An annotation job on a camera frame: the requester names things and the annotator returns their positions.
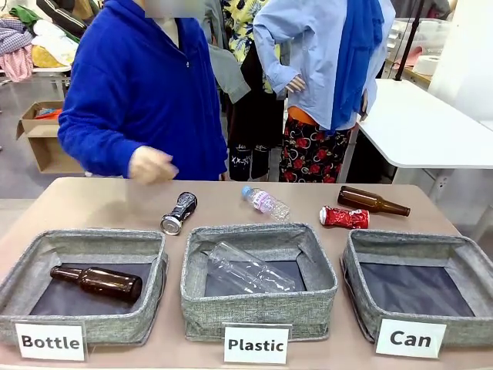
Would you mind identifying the person's right hand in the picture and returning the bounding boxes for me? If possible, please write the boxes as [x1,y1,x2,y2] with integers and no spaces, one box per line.
[128,145,180,185]

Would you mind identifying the black crushed can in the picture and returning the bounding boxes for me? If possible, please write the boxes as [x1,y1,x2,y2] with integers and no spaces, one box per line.
[159,191,199,237]

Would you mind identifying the grey fabric basket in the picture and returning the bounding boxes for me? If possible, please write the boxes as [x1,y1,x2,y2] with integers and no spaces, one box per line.
[0,228,169,347]
[179,222,339,342]
[340,229,493,348]

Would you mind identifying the red crushed can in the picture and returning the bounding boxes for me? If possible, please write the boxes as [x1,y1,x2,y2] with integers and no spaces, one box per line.
[318,205,371,230]

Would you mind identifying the white Can label sign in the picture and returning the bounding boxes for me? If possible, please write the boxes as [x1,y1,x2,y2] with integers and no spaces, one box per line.
[375,318,448,359]

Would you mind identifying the person in blue hoodie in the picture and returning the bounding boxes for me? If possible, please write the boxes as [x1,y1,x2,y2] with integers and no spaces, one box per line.
[57,0,229,182]

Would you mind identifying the cardboard box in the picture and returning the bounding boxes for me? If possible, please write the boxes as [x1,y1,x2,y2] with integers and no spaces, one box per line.
[15,100,85,174]

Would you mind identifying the mannequin in black trousers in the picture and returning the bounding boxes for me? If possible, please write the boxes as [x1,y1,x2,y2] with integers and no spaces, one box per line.
[207,0,288,182]

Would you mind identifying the small labelled plastic bottle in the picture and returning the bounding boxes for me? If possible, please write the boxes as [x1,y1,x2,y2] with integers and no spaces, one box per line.
[241,185,291,223]

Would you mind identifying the brown glass bottle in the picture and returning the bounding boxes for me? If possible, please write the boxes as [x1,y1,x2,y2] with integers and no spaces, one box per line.
[49,264,144,304]
[337,185,411,218]

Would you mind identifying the clear plastic bottle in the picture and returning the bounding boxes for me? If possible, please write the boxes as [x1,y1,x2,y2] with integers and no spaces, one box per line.
[208,240,297,294]

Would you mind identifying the floral red black skirt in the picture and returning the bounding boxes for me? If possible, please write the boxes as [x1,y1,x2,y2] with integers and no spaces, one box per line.
[279,115,352,184]

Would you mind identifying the pile of clothes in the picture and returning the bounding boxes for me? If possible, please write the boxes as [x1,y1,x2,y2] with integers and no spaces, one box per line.
[0,0,102,82]

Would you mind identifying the mannequin in light blue shirt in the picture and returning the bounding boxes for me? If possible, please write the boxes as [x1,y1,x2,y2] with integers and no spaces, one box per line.
[253,0,397,132]

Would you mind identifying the white Bottle label sign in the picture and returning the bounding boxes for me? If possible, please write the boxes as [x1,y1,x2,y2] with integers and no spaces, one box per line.
[14,321,86,362]

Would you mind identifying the white Plastic label sign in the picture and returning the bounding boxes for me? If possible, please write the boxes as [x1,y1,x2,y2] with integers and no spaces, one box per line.
[222,325,290,365]

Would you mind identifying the white table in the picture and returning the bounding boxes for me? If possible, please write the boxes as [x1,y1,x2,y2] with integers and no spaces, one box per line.
[356,78,493,170]

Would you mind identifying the black stand pole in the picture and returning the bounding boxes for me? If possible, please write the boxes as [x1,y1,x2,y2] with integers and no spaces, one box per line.
[393,0,427,82]

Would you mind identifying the white paper roll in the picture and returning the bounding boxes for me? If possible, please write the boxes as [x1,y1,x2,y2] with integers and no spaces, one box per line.
[413,55,443,77]

